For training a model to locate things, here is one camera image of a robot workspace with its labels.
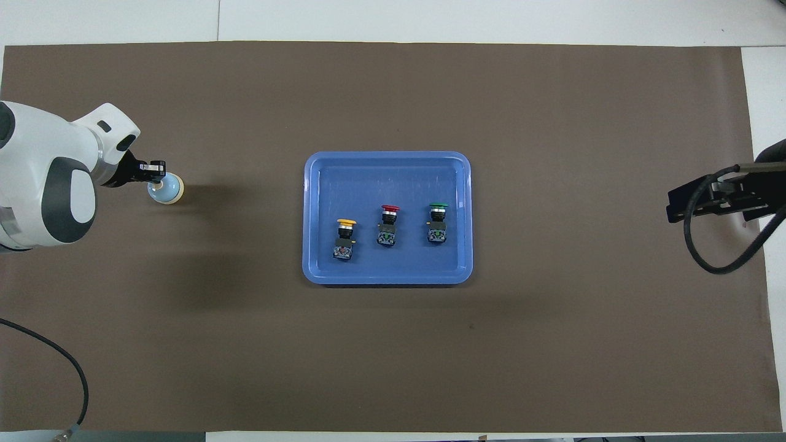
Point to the green mushroom push button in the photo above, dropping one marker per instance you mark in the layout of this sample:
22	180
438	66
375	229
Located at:
437	235

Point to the blue plastic tray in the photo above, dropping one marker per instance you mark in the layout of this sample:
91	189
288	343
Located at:
387	178

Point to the red mushroom push button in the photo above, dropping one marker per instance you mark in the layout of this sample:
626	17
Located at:
386	238

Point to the yellow mushroom push button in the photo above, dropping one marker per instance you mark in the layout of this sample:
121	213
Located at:
342	252

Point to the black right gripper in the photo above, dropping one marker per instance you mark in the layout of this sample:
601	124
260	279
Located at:
770	184

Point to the light blue service bell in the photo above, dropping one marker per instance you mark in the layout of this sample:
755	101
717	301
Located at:
167	191

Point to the brown table mat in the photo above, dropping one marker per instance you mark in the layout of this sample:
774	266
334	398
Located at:
393	368

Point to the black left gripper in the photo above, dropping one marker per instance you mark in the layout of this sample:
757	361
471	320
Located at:
126	172

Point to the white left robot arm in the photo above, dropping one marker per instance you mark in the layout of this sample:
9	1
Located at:
37	153

